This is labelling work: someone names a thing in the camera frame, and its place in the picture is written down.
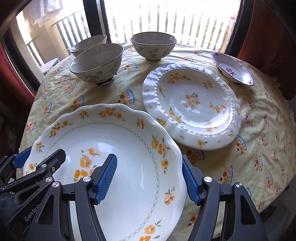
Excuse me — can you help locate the small purple-patterned white dish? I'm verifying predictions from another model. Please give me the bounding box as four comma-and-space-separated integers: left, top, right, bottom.
211, 52, 254, 86

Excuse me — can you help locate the hanging white cloth outside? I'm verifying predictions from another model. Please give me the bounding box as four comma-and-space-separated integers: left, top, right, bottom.
29, 0, 63, 27

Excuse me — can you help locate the red curtain right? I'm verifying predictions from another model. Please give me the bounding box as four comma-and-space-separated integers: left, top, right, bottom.
238, 1, 295, 100

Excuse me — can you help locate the floral ceramic bowl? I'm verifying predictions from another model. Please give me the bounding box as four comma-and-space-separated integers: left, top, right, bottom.
130, 32, 177, 61
70, 43, 124, 86

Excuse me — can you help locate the white ribbed yellow-flower plate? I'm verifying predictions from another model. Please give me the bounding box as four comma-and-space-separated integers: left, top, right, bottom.
142, 63, 241, 151

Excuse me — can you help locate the large scalloped yellow-flower plate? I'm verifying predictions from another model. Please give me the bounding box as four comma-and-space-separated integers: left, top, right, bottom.
23, 104, 187, 240

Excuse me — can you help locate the balcony railing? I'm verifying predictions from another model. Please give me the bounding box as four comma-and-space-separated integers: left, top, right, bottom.
17, 1, 240, 66

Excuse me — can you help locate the black window frame mullion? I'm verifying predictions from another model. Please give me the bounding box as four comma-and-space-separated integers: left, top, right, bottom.
83, 0, 111, 43

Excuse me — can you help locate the red curtain left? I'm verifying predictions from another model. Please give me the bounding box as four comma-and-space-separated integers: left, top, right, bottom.
1, 43, 34, 112

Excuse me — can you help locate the red curtain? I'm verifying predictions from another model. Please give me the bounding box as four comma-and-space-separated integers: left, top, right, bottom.
238, 1, 295, 100
1, 43, 34, 112

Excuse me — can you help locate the outdoor air conditioner unit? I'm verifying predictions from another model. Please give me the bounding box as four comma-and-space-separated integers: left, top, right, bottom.
39, 58, 60, 76

